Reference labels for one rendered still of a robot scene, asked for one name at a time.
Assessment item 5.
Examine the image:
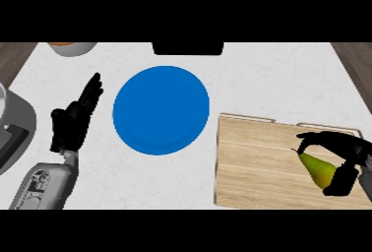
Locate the grey bowl with orange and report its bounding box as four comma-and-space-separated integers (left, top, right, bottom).
46, 41, 99, 58

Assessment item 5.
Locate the black appliance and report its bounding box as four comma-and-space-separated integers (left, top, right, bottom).
151, 41, 226, 56

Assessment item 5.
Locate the blue plate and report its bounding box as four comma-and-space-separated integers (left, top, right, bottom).
113, 65, 212, 157

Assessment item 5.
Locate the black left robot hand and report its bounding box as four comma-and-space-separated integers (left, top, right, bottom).
49, 72, 105, 155

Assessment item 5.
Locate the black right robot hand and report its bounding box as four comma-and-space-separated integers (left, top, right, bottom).
296, 131, 372, 198

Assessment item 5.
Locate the grey round appliance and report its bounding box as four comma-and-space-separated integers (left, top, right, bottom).
0, 83, 39, 176

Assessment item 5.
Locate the green yellow pear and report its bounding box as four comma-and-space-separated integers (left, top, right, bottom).
291, 148, 338, 190

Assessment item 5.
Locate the pale wooden tray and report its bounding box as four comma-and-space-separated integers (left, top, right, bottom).
214, 112, 372, 211

